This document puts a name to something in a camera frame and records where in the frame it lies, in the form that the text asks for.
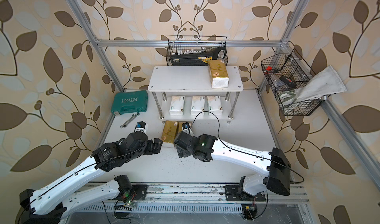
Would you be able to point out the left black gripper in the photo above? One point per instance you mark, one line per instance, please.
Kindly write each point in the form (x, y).
(151, 145)

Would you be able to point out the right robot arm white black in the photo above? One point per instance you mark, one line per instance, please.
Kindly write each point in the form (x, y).
(272, 168)

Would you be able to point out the green tool case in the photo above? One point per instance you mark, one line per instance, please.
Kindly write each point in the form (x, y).
(130, 102)

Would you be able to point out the back black wire basket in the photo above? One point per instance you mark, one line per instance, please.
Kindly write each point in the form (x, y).
(196, 42)

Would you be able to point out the white tissue pack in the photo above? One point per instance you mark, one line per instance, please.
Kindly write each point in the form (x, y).
(198, 105)
(215, 105)
(177, 106)

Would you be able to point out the black wire basket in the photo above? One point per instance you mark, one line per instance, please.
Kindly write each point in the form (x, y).
(291, 76)
(196, 42)

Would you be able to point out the red-handled tool in basket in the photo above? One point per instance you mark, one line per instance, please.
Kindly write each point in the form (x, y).
(270, 70)

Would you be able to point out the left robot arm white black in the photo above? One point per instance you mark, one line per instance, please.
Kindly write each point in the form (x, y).
(50, 204)

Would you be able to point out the right black wire basket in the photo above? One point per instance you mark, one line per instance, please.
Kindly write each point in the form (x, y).
(291, 76)

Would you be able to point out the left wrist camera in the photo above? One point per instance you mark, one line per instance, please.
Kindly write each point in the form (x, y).
(141, 127)

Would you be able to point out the white two-tier shelf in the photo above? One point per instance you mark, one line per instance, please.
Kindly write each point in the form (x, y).
(188, 81)

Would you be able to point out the gold tissue pack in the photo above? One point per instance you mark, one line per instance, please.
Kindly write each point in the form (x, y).
(169, 132)
(180, 127)
(218, 73)

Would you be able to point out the black yellow box in basket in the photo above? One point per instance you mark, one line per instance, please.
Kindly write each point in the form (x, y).
(197, 58)

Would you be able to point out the silver combination wrench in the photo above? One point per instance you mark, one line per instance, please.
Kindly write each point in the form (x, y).
(125, 124)

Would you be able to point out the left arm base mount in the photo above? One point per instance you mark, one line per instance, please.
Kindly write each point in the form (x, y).
(136, 192)

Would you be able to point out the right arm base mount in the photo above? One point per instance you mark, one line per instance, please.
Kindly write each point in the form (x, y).
(233, 194)

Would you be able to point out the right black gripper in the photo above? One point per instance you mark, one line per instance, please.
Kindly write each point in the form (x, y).
(179, 151)

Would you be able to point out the aluminium front rail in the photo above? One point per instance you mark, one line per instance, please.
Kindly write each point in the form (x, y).
(212, 192)

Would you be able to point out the white cloth rag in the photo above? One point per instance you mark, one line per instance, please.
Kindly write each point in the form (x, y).
(324, 83)

